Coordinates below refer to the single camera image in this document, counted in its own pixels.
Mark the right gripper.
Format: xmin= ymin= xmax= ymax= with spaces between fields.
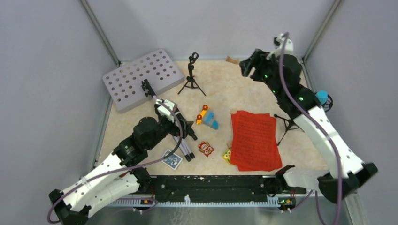
xmin=239 ymin=49 xmax=283 ymax=98

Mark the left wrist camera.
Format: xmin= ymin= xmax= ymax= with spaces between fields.
xmin=155 ymin=99 xmax=177 ymax=122

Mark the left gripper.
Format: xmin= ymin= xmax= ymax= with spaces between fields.
xmin=146 ymin=105 xmax=194 ymax=150

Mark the blue playing card deck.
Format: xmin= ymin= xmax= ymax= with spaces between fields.
xmin=162 ymin=153 xmax=183 ymax=171

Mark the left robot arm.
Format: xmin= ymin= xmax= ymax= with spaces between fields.
xmin=47 ymin=114 xmax=197 ymax=225

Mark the red owl toy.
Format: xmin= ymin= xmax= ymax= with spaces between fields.
xmin=198 ymin=141 xmax=214 ymax=157

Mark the red sheet music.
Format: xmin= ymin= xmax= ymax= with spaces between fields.
xmin=230 ymin=110 xmax=283 ymax=172

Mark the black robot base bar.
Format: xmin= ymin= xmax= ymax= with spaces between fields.
xmin=130 ymin=175 xmax=306 ymax=203

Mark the white music stand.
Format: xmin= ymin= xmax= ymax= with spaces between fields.
xmin=102 ymin=48 xmax=196 ymax=162

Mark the yellow owl toy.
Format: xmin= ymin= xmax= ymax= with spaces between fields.
xmin=222 ymin=149 xmax=231 ymax=164

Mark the black microphone tripod stand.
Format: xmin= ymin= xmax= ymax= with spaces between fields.
xmin=177 ymin=52 xmax=206 ymax=96

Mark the wooden wedge block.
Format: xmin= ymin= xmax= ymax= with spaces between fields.
xmin=225 ymin=56 xmax=240 ymax=65

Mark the toy brick car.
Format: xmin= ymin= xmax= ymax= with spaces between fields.
xmin=196 ymin=105 xmax=219 ymax=130

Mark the blue microphone with tripod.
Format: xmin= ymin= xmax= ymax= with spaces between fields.
xmin=273 ymin=90 xmax=334 ymax=147

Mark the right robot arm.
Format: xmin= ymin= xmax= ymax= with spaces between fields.
xmin=239 ymin=49 xmax=378 ymax=203

